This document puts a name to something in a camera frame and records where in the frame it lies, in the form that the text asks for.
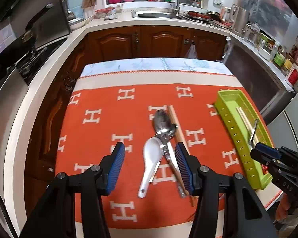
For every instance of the left gripper blue-pad left finger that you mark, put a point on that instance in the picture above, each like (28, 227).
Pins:
(99, 180)

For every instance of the steel curved-handle utensil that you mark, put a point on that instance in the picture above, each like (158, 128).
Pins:
(253, 132)

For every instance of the brown wooden chopstick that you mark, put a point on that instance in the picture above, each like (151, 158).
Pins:
(179, 137)

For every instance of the large steel spoon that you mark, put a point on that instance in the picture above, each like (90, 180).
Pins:
(165, 130)

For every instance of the orange H-pattern blanket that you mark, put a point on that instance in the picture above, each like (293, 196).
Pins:
(107, 108)

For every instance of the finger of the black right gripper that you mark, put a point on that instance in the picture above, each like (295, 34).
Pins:
(268, 151)
(255, 155)

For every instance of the person right hand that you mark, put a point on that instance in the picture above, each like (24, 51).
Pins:
(283, 212)

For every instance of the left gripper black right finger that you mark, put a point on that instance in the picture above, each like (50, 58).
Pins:
(206, 184)

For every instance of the steel oven front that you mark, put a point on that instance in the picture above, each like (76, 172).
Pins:
(261, 79)

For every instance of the gas stove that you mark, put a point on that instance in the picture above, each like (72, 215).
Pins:
(32, 62)

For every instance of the white chopstick in tray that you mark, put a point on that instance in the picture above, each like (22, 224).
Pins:
(247, 124)

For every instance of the white ceramic soup spoon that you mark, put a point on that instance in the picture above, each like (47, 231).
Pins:
(150, 156)

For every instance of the green plastic utensil tray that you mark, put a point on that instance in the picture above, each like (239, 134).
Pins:
(226, 103)

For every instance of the steel sink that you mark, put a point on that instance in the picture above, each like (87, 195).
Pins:
(156, 14)

